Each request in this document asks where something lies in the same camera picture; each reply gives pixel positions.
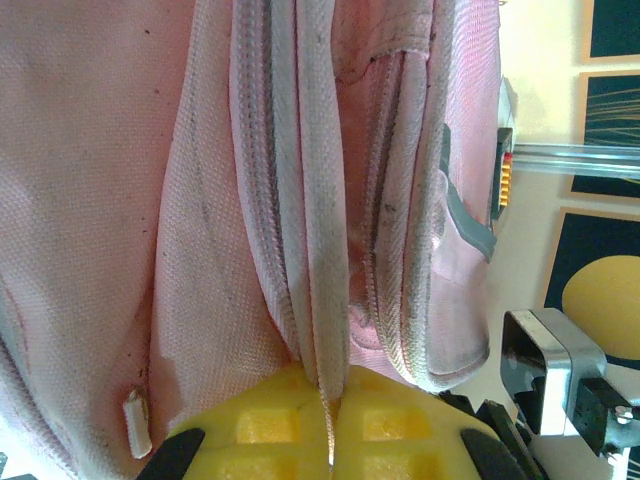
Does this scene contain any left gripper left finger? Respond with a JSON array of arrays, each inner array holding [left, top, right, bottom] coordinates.
[[142, 363, 335, 480]]

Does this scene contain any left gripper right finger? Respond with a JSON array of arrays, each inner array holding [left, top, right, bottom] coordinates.
[[336, 368, 517, 480]]

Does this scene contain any pink school backpack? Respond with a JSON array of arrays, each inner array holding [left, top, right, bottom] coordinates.
[[0, 0, 503, 480]]

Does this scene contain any aluminium frame post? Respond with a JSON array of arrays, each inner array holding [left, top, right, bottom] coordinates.
[[512, 142, 640, 178]]

